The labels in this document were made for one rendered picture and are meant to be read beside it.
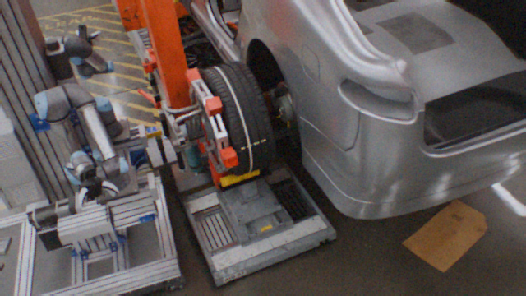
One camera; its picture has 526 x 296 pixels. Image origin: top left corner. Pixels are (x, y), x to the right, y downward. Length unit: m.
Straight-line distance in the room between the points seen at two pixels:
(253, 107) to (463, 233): 1.62
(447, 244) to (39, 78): 2.54
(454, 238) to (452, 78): 1.01
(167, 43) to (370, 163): 1.50
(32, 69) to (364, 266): 2.17
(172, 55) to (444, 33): 1.69
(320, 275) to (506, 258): 1.12
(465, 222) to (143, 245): 2.07
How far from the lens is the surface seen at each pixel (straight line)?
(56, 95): 2.52
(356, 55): 2.05
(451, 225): 3.63
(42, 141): 2.88
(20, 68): 2.68
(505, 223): 3.74
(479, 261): 3.49
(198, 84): 2.99
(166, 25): 3.12
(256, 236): 3.34
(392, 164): 2.23
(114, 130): 3.23
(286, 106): 3.06
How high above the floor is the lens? 2.64
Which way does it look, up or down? 39 degrees down
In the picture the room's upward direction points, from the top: 8 degrees counter-clockwise
